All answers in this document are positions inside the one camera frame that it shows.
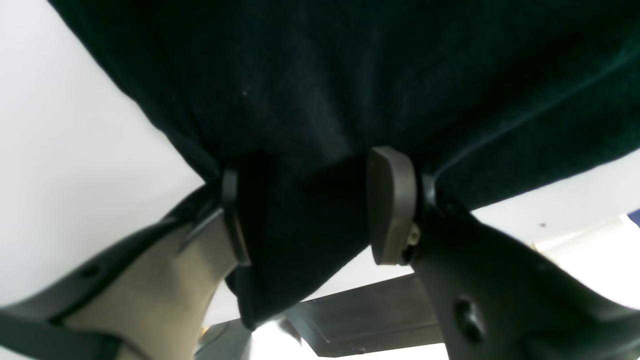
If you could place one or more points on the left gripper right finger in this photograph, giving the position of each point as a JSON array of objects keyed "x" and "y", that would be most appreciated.
[{"x": 494, "y": 298}]

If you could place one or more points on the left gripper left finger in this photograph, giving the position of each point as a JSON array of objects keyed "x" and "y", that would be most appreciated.
[{"x": 146, "y": 297}]

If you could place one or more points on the black t-shirt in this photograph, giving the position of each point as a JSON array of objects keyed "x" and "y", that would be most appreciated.
[{"x": 495, "y": 97}]

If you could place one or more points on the black box under table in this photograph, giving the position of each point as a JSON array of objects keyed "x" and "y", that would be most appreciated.
[{"x": 388, "y": 315}]

